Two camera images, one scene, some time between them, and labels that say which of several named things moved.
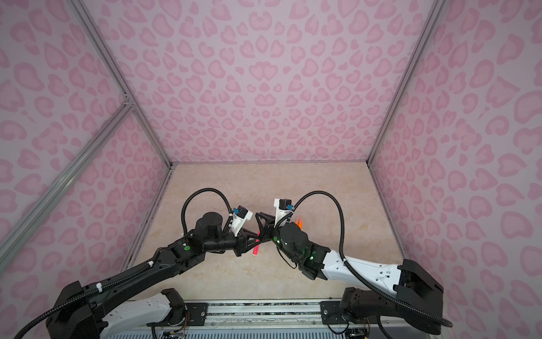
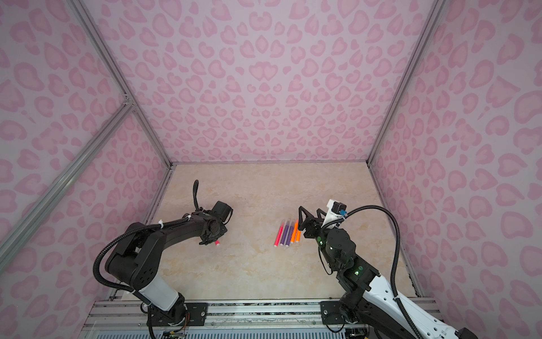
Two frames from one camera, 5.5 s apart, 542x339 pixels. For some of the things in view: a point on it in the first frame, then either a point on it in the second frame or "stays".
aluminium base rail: (306, 318) stays
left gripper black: (243, 239) → (209, 240)
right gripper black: (269, 224) → (310, 220)
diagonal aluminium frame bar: (128, 109) stays
